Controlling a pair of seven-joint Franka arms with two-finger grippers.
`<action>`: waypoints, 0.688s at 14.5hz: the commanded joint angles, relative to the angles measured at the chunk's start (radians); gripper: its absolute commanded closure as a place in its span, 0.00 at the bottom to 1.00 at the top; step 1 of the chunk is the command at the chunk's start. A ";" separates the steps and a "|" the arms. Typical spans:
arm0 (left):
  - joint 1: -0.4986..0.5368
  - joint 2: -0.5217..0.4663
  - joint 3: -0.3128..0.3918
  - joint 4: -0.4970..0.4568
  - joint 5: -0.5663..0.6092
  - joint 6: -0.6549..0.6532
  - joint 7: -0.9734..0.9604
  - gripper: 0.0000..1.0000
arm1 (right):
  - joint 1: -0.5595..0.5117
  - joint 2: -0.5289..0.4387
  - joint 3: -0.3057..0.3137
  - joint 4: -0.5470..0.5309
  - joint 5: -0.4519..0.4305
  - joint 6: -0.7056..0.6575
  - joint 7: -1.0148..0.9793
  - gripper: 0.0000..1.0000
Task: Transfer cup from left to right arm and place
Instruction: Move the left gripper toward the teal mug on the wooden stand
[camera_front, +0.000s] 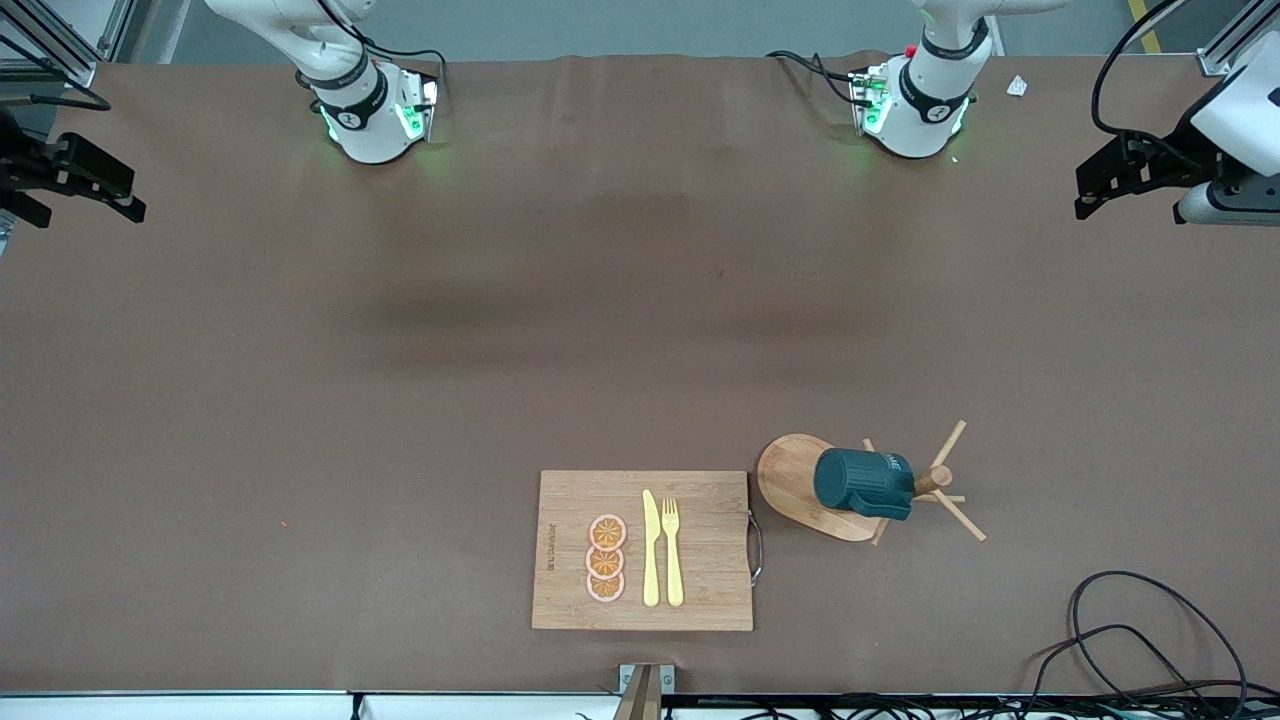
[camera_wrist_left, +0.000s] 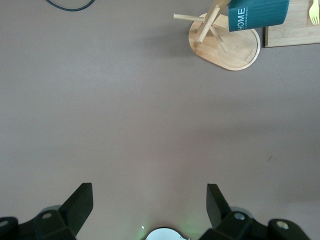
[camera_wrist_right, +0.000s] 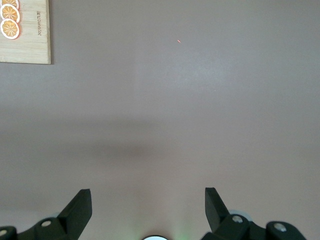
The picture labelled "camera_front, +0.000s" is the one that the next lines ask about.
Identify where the dark green ribbed cup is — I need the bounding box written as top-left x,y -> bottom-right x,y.
813,447 -> 916,522

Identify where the brown table cover mat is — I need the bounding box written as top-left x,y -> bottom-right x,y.
0,52 -> 1280,698

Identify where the wooden mug tree rack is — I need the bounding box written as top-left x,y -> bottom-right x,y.
756,420 -> 988,547

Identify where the bamboo cutting board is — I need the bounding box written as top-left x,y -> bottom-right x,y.
531,470 -> 764,632

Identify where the yellow plastic fork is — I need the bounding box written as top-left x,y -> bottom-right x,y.
661,498 -> 685,608

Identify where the yellow plastic knife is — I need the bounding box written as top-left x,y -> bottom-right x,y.
642,489 -> 662,608

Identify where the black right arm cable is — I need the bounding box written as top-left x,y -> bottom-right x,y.
0,35 -> 113,111

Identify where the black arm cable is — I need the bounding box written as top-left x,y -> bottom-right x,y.
0,35 -> 113,111
1090,0 -> 1216,171

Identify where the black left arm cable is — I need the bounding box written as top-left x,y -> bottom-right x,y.
1090,0 -> 1216,171

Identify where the aluminium frame profile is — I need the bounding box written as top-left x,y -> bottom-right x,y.
0,0 -> 136,91
1198,0 -> 1280,79

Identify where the black left base cable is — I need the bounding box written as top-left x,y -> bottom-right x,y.
768,50 -> 861,106

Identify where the black base cable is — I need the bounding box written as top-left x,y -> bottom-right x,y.
355,38 -> 448,101
768,50 -> 861,106

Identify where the black right base cable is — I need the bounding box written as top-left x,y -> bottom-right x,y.
355,38 -> 448,101

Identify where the black looped floor cable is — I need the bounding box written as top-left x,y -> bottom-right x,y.
1068,570 -> 1251,720
1030,625 -> 1216,720

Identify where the white table frame rail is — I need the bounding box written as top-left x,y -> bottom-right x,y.
0,690 -> 831,720

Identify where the metal bracket with post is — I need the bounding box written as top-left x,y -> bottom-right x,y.
612,663 -> 677,720

